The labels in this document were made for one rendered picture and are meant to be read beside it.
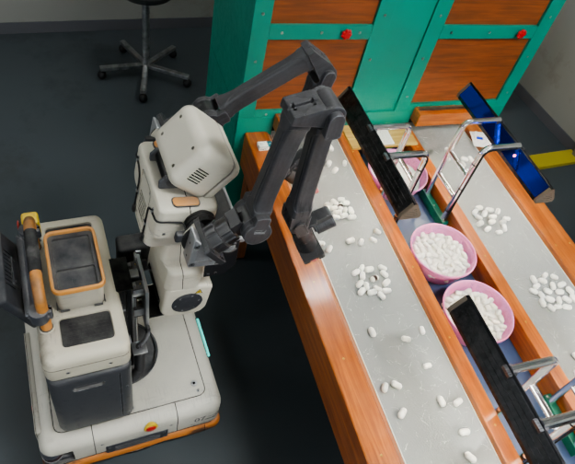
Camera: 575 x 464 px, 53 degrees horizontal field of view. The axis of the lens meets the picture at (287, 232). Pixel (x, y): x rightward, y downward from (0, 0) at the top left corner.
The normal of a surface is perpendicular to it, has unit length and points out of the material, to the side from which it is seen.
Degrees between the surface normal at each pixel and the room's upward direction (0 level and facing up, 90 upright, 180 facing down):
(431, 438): 0
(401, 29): 90
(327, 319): 0
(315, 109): 13
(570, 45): 90
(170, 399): 0
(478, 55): 90
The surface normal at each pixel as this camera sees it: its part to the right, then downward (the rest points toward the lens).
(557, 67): -0.92, 0.16
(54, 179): 0.18, -0.64
